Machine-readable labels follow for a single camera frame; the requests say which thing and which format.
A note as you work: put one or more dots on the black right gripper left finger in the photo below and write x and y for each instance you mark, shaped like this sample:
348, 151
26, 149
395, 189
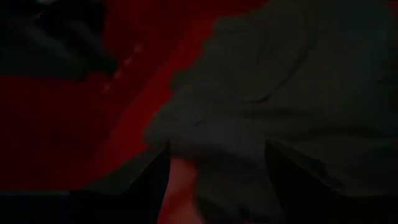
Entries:
124, 208

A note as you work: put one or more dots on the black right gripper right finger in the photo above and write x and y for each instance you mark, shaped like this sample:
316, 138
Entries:
311, 202

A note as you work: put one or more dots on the red plastic bin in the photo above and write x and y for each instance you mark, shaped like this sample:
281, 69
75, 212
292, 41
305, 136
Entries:
62, 124

